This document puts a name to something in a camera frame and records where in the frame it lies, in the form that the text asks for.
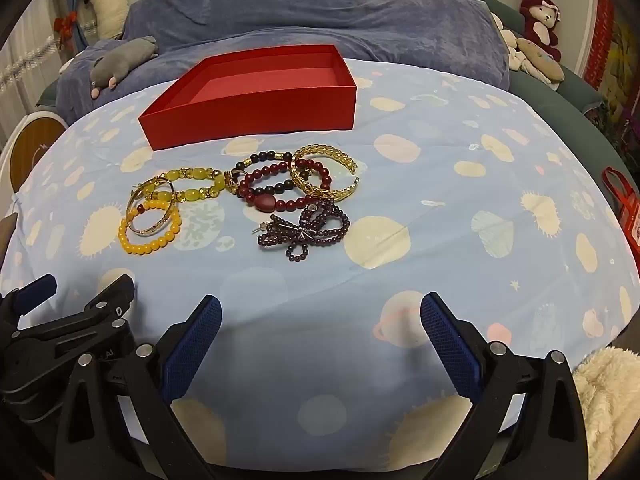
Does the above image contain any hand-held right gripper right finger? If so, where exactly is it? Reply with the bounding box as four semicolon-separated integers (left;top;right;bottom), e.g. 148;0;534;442
420;291;588;480

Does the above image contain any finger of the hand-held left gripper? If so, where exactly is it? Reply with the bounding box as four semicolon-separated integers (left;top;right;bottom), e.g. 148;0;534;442
0;274;58;336
20;276;136;346

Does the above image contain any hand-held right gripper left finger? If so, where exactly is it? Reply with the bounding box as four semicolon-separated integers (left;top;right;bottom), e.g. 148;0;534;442
55;295;223;480

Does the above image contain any orange bead bracelet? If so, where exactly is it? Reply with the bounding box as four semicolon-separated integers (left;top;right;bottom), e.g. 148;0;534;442
118;200;182;257

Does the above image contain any thin red bead bracelet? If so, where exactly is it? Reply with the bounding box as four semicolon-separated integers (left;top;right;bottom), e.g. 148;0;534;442
126;175;177;237

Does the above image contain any yellow jade bead bracelet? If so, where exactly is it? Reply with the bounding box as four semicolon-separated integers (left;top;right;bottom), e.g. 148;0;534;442
134;167;227;206

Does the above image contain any dark red heart bead bracelet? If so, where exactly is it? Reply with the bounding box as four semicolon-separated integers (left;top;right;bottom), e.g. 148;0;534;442
237;159;333;212

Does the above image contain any purple bead bow bracelet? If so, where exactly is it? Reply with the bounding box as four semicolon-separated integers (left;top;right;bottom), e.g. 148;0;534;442
257;197;351;264

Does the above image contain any black bead flower charm bracelet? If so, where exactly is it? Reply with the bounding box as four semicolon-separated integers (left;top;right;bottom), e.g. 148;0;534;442
225;150;296;196

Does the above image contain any gold chain cuff bracelet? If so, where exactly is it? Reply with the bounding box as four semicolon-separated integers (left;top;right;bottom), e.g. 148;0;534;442
289;144;362;203

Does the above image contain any red cardboard box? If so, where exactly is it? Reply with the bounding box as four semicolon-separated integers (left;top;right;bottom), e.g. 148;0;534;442
138;44;359;152

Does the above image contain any blue planet print bed sheet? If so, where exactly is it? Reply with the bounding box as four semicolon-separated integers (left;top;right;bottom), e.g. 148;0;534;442
0;57;640;466

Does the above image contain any round wooden white side table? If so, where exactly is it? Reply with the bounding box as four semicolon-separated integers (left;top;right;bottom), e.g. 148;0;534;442
0;114;68;196

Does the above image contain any white fluffy blanket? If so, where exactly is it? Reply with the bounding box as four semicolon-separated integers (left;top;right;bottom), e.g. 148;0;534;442
570;345;640;471

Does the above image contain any red bag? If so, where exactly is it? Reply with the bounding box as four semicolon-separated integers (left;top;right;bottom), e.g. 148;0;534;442
601;166;640;256

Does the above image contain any grey plush mouse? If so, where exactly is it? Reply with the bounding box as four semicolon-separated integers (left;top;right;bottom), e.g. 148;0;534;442
89;36;160;100

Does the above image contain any red ribbon bow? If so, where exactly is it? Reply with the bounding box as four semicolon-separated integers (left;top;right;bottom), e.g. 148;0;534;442
54;12;78;41

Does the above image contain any white long plush toy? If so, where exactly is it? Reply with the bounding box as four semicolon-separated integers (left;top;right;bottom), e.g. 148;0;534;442
80;0;131;41

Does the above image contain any beige round plush pillow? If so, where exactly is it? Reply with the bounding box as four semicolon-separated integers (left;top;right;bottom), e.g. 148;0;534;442
515;37;566;85

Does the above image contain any white small plush toy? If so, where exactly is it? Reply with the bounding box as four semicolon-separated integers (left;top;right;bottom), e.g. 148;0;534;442
492;12;523;73

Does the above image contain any dark red monkey plush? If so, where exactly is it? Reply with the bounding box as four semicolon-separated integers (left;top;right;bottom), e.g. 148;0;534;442
518;0;563;63

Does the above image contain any blue-grey duvet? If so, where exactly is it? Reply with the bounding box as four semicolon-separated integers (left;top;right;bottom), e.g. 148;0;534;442
55;0;511;126

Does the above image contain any green bed frame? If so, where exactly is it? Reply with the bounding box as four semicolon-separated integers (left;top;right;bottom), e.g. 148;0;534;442
452;0;640;191

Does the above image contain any red wall banner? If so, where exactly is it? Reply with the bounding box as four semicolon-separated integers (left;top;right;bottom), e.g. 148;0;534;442
582;0;616;91

